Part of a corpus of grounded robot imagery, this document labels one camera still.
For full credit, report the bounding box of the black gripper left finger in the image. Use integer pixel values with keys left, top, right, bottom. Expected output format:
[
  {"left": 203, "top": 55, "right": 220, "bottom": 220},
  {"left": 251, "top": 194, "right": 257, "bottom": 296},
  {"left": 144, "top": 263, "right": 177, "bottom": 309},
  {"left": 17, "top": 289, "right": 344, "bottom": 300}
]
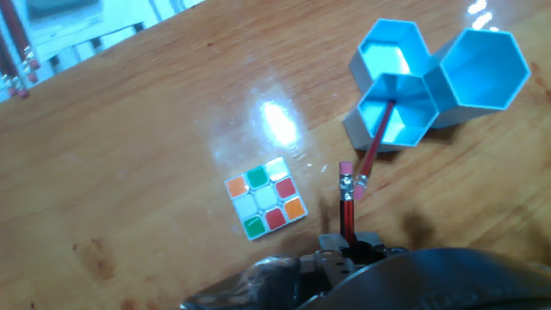
[{"left": 300, "top": 234, "right": 359, "bottom": 299}]

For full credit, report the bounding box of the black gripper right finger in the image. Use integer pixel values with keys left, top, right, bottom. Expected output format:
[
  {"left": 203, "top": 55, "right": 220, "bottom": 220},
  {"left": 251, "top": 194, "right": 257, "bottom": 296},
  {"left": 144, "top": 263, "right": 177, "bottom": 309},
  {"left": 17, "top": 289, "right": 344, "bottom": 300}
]
[{"left": 353, "top": 232, "right": 410, "bottom": 264}]

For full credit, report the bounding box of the red pencil pink eraser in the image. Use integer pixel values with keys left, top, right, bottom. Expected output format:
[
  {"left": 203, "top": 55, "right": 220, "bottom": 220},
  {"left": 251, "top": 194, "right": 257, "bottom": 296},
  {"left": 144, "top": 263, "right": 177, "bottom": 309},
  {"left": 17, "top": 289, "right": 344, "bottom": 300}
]
[
  {"left": 337, "top": 160, "right": 358, "bottom": 247},
  {"left": 352, "top": 99, "right": 397, "bottom": 201},
  {"left": 0, "top": 0, "right": 42, "bottom": 85},
  {"left": 0, "top": 29, "right": 32, "bottom": 101}
]

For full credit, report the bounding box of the blue hexagonal pen holder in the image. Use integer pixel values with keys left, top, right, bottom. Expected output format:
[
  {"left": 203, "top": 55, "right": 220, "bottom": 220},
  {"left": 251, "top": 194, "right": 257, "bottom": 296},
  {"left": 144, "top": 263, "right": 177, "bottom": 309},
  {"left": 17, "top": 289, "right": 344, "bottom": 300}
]
[{"left": 341, "top": 17, "right": 532, "bottom": 153}]

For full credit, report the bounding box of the white rubik's cube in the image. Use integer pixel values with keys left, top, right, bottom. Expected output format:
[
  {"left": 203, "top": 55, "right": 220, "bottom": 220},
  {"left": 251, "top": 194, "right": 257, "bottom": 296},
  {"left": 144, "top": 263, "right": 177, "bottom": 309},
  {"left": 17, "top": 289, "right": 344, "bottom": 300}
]
[{"left": 223, "top": 155, "right": 310, "bottom": 242}]

